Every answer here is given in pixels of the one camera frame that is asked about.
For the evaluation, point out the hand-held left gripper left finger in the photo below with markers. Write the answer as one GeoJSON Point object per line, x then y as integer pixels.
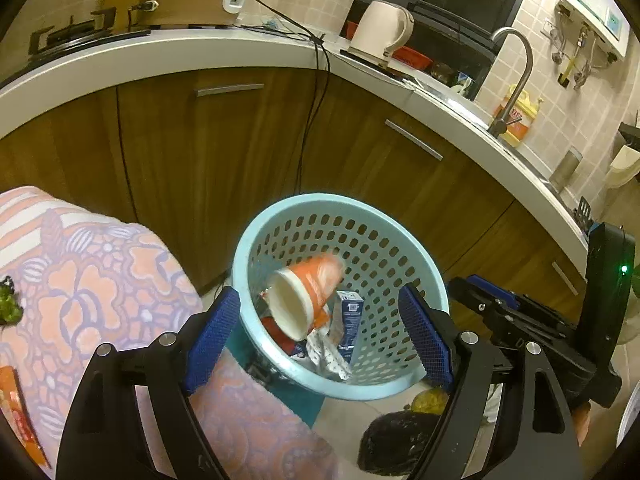
{"type": "Point", "coordinates": [212, 340]}

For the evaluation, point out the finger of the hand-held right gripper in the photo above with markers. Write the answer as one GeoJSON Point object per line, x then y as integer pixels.
{"type": "Point", "coordinates": [500, 294]}
{"type": "Point", "coordinates": [475, 305]}

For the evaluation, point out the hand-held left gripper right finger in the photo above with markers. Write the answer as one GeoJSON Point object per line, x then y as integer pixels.
{"type": "Point", "coordinates": [425, 340]}

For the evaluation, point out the red plastic bag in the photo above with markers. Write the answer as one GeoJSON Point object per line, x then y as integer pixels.
{"type": "Point", "coordinates": [282, 340]}

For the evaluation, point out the white blue milk carton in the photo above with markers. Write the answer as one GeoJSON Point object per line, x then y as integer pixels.
{"type": "Point", "coordinates": [349, 325]}

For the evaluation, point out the orange paper cup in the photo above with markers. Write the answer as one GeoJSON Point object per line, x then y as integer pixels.
{"type": "Point", "coordinates": [300, 300]}

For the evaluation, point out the polka dot paper napkin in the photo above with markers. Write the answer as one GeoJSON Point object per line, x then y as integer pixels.
{"type": "Point", "coordinates": [327, 357]}

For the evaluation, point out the light blue plastic basket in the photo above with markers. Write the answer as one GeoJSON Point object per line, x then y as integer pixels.
{"type": "Point", "coordinates": [380, 240]}

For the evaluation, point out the person's right hand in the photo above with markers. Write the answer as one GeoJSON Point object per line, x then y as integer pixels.
{"type": "Point", "coordinates": [582, 425]}

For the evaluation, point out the yellow plastic bag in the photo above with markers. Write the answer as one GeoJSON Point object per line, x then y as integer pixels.
{"type": "Point", "coordinates": [429, 401]}

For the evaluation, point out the black garbage bag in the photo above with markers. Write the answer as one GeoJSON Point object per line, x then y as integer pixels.
{"type": "Point", "coordinates": [400, 442]}

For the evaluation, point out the black slotted spatula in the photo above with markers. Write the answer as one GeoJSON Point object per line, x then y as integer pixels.
{"type": "Point", "coordinates": [584, 211]}

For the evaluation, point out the floral printed tablecloth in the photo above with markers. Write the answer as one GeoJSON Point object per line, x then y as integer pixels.
{"type": "Point", "coordinates": [100, 280]}

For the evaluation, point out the steel cup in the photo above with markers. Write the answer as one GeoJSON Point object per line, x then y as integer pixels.
{"type": "Point", "coordinates": [566, 169]}

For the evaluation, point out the beige plastic jug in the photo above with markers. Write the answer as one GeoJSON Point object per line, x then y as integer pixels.
{"type": "Point", "coordinates": [625, 167]}

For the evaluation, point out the yellow detergent bottle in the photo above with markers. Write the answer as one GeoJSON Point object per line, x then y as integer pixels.
{"type": "Point", "coordinates": [525, 120]}

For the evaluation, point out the steel sink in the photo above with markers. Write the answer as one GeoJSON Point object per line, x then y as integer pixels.
{"type": "Point", "coordinates": [470, 105]}

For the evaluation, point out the torn orange brown wrapper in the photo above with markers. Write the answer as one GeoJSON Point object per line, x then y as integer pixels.
{"type": "Point", "coordinates": [20, 410]}

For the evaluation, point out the broccoli piece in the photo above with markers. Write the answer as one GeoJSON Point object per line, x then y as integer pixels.
{"type": "Point", "coordinates": [10, 305]}

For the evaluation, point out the steel kitchen faucet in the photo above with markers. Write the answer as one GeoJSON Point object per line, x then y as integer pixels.
{"type": "Point", "coordinates": [517, 70]}

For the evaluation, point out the water heater pipes and valves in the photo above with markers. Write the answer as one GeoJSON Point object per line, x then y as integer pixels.
{"type": "Point", "coordinates": [575, 67]}

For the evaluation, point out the red plastic tray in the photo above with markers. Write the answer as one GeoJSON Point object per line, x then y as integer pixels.
{"type": "Point", "coordinates": [412, 57]}

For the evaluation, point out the white electric kettle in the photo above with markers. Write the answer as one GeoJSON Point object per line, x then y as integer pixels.
{"type": "Point", "coordinates": [380, 27]}

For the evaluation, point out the white water heater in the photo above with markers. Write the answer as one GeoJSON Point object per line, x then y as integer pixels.
{"type": "Point", "coordinates": [595, 10]}

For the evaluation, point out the black gas stove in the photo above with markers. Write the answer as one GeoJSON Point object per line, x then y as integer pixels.
{"type": "Point", "coordinates": [70, 35]}

